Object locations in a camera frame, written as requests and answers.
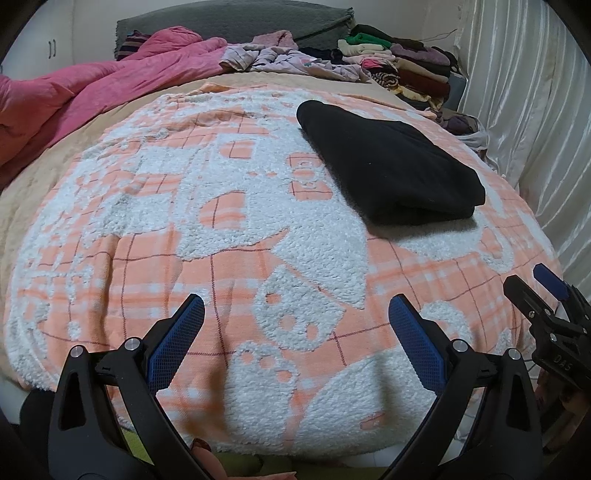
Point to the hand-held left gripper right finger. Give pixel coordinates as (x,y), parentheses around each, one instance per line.
(415,346)

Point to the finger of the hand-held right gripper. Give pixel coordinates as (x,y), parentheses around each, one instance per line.
(526,297)
(551,281)

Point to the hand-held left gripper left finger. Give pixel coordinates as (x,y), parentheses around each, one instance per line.
(178,341)

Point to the black sweater with orange cuffs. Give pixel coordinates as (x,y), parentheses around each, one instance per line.
(383,161)

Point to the plastic bag of clothes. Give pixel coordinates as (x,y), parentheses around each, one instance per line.
(461,124)

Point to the stack of folded clothes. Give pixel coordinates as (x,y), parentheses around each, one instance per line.
(415,64)

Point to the person's right hand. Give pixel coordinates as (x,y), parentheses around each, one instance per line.
(565,406)

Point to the person's left hand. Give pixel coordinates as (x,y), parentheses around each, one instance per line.
(210,461)

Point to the orange white checked blanket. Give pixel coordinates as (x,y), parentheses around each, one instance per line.
(161,221)

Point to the white satin curtain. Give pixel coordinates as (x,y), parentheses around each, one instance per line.
(521,92)

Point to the grey cushion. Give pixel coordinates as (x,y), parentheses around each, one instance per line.
(457,90)

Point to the beige bed sheet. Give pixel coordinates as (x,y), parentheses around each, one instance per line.
(14,203)

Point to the pink duvet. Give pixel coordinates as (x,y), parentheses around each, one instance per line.
(92,87)

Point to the dark striped garment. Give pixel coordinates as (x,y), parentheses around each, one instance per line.
(131,46)

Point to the lilac crumpled pyjamas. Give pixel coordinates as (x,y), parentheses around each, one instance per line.
(295,62)

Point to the dark navy garment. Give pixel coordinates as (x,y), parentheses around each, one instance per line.
(328,54)

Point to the mauve fuzzy garment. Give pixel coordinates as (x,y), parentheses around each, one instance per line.
(277,39)

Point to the white wardrobe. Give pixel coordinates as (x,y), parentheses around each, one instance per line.
(41,46)

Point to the grey quilted headboard cover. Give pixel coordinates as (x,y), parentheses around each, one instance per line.
(258,23)

